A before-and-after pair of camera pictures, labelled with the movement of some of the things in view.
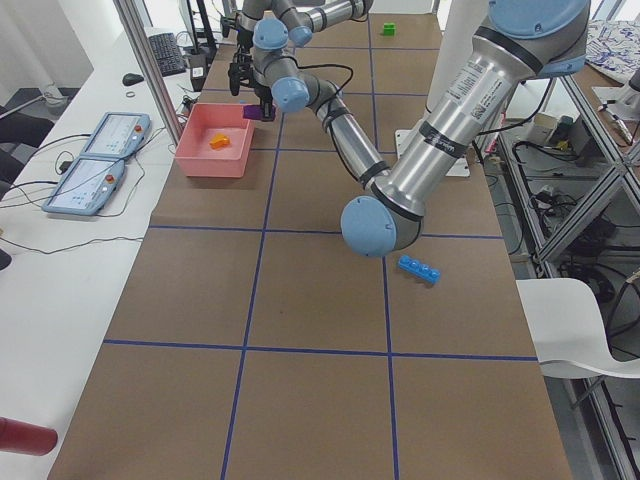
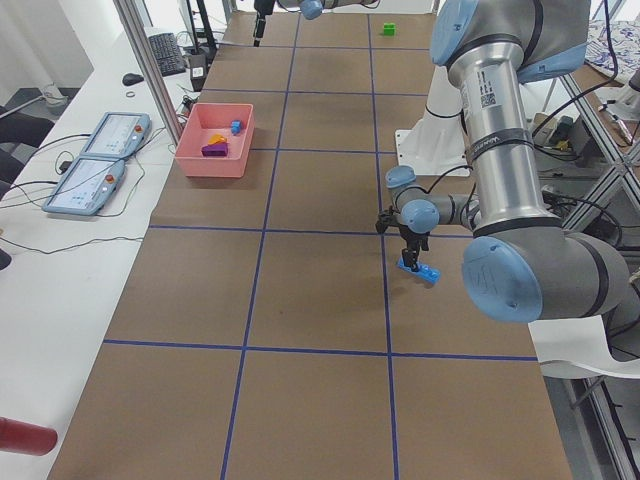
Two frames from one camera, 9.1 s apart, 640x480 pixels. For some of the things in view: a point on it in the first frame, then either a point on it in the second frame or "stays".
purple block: x=252 y=112 -> x=215 y=150
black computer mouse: x=132 y=78 stays
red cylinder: x=27 y=438 stays
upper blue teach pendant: x=118 y=135 stays
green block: x=389 y=29 stays
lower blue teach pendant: x=85 y=185 stays
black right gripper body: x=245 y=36 -> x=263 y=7
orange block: x=219 y=141 stays
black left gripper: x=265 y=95 -> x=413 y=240
